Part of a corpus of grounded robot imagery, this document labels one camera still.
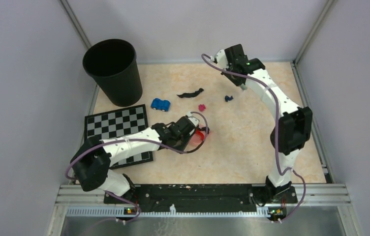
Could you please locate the blue toy car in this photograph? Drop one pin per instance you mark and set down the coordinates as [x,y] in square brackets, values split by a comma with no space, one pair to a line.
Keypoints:
[161,105]

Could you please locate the black and grey checkerboard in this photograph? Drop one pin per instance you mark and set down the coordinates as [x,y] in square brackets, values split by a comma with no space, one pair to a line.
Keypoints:
[116,123]

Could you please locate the black plastic trash bin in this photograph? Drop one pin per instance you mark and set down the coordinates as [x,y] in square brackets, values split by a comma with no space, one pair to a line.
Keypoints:
[112,65]

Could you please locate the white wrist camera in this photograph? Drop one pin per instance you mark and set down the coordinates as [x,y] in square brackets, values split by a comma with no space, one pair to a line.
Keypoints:
[192,119]
[220,60]

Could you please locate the small dark blue scrap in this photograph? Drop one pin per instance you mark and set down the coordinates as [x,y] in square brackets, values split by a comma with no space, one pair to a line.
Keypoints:
[228,98]

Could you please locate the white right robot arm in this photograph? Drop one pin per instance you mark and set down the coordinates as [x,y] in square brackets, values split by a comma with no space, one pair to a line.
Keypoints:
[292,122]

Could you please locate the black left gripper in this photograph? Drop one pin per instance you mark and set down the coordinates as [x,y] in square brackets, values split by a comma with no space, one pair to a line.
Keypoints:
[187,138]

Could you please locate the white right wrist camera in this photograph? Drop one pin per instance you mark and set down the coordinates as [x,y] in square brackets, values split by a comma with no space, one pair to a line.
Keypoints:
[220,60]

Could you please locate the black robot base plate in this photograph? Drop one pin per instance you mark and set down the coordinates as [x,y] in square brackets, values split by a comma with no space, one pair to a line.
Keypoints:
[207,198]

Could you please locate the magenta paper scrap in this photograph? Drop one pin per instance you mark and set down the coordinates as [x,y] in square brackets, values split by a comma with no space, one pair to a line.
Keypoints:
[201,107]

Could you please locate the red paper scrap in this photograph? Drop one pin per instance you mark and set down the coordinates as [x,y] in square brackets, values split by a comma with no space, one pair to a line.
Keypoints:
[200,134]

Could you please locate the grey slotted cable duct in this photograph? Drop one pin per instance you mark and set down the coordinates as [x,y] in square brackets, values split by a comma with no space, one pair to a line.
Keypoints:
[92,211]

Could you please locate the long black paper scrap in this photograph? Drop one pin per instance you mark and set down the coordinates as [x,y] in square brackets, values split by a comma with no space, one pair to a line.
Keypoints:
[191,94]

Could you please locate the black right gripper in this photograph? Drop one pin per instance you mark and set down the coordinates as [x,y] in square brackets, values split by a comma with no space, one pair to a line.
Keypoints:
[238,83]

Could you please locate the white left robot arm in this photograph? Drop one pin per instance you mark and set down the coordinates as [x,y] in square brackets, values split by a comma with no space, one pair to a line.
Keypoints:
[92,162]

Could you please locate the pink plastic dustpan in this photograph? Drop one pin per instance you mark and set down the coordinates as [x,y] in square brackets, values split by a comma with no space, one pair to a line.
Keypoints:
[195,141]

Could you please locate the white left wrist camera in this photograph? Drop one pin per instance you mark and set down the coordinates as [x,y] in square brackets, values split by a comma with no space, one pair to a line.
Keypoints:
[192,119]

